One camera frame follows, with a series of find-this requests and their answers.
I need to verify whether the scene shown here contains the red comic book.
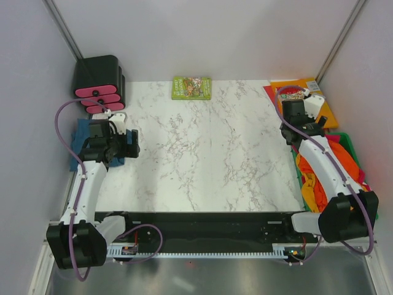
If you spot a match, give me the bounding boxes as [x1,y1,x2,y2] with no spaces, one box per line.
[276,87,310,101]

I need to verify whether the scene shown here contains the orange folder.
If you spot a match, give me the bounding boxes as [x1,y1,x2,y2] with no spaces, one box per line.
[270,78,339,128]

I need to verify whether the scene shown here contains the purple cable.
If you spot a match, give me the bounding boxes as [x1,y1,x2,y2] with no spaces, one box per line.
[274,85,376,267]
[54,100,163,282]

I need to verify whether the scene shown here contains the black pink drawer unit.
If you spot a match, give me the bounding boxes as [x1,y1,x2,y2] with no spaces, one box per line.
[72,55,125,114]

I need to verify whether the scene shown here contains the orange t shirt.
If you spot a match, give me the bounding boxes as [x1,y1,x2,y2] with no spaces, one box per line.
[296,139,365,184]

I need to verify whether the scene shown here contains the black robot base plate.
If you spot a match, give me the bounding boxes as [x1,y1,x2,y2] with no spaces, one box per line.
[95,210,320,254]

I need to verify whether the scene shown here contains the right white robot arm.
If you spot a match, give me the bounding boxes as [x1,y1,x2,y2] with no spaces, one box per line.
[280,100,379,243]

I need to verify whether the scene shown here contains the red folder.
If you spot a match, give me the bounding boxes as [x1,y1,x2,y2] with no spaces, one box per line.
[263,85,282,113]

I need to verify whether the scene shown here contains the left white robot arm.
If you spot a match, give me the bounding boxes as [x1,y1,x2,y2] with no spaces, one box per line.
[46,119,140,269]

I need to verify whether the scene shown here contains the blue folded t shirt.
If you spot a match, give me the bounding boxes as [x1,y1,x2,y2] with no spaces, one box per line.
[69,119,132,171]

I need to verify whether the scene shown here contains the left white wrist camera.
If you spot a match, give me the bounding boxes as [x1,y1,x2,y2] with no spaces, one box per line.
[109,112,127,135]

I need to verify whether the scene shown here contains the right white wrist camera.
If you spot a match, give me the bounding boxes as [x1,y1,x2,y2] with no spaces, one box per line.
[303,94,325,119]

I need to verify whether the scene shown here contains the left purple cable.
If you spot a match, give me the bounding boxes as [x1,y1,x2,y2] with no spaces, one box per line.
[54,100,163,282]

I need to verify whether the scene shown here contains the green plastic bin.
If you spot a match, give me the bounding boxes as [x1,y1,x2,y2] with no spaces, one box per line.
[291,133,371,213]

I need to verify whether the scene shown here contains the yellow t shirt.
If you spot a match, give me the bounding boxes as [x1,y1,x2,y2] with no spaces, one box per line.
[301,173,328,213]

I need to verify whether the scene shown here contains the green paperback book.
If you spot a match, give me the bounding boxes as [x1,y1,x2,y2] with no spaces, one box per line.
[171,76,212,100]

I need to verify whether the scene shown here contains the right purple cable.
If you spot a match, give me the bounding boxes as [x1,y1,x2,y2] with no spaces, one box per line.
[274,85,376,267]

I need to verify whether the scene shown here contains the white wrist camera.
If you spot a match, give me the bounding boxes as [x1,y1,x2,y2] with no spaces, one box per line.
[109,112,127,135]
[303,94,325,119]

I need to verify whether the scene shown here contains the white slotted cable duct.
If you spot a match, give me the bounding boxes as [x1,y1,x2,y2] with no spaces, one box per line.
[107,244,288,259]

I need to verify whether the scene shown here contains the magenta t shirt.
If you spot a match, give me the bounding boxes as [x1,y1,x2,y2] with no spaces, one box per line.
[325,133,370,191]

